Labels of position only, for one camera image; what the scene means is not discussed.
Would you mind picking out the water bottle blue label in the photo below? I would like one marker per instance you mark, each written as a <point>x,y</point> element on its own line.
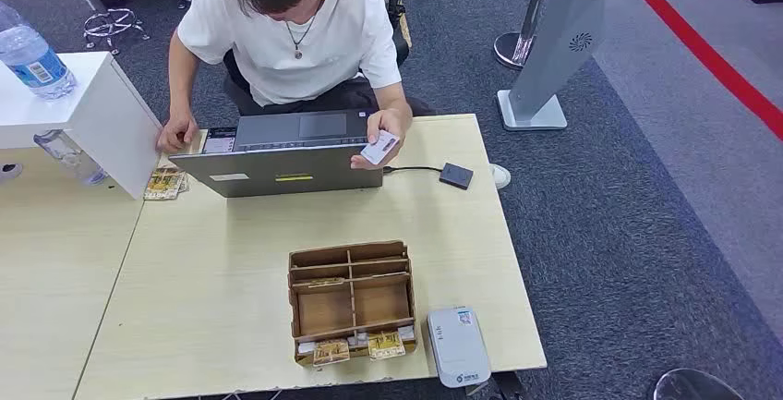
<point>33,60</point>

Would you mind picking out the person's right hand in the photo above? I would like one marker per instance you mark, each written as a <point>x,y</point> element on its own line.
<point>177,131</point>

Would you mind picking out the round glossy dark disc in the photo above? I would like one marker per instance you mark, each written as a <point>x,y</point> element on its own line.
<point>691,387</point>

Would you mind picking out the yellow floor tape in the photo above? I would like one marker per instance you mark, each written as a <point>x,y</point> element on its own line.
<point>406,30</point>

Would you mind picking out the grey kiosk stand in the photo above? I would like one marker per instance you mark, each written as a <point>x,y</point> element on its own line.
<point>550,48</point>

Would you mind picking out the white round object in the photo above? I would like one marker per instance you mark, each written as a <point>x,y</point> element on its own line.
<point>501,175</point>

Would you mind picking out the person's right forearm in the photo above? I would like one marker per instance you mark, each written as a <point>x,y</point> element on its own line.
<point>180,94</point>

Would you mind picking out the person's left forearm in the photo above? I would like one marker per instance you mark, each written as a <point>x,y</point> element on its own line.
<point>394,100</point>

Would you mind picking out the chrome stanchion post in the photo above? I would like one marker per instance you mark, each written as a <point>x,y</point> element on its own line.
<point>514,48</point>

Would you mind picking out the clear plastic bottle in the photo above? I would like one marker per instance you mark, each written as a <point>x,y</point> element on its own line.
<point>70,155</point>

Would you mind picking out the white ID card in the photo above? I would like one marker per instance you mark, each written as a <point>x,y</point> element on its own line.
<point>379,147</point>

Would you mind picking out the black smartphone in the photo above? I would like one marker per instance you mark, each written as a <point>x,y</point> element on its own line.
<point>219,141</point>

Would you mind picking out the person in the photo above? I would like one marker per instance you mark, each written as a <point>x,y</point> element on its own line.
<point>293,73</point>

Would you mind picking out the grey laptop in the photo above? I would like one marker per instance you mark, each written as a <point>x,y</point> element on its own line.
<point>275,171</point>

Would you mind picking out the small black USB device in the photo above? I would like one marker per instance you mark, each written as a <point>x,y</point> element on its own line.
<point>456,175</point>

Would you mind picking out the brown cardboard organizer box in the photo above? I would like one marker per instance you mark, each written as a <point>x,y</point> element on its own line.
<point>352,302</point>

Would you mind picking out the person's left hand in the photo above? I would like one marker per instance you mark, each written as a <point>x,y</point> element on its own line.
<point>391,120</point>

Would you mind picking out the white card reader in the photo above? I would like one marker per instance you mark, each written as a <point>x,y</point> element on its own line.
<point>457,348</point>

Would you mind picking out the white desk shelf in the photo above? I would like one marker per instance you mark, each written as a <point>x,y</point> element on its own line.
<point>92,109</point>

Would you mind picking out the black office chair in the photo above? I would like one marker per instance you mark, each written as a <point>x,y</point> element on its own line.
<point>401,42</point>

